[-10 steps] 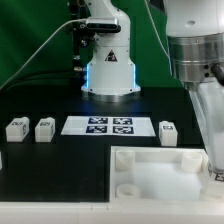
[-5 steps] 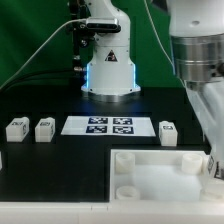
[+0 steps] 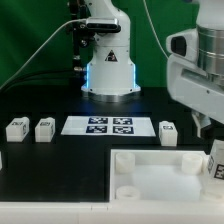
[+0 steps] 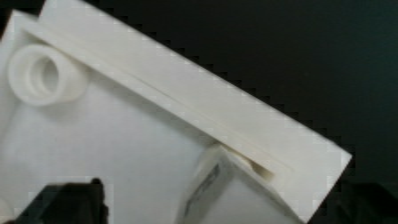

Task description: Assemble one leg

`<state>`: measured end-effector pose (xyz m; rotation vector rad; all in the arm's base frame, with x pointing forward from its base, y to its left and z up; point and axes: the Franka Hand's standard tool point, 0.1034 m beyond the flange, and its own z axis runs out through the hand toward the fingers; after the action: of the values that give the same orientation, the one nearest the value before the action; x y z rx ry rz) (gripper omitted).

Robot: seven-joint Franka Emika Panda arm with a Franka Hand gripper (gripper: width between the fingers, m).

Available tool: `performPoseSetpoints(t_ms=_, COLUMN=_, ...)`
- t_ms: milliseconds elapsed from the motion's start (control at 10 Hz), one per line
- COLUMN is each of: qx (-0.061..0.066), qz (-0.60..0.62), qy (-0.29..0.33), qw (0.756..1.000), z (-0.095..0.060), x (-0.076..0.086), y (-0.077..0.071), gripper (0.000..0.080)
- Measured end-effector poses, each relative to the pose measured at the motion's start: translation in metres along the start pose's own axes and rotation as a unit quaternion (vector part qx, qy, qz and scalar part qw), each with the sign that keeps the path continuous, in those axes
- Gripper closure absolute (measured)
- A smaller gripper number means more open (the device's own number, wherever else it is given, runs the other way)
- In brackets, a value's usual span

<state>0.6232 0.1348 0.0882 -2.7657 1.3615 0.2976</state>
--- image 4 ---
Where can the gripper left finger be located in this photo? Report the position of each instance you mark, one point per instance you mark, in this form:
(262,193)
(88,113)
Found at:
(68,204)

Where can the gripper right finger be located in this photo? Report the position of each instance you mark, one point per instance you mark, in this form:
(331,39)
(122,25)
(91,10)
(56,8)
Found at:
(360,204)

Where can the white table leg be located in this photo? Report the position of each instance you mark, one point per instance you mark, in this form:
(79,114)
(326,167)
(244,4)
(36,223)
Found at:
(232,197)

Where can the white square tabletop part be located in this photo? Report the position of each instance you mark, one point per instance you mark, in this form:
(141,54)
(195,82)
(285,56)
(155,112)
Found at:
(115,110)

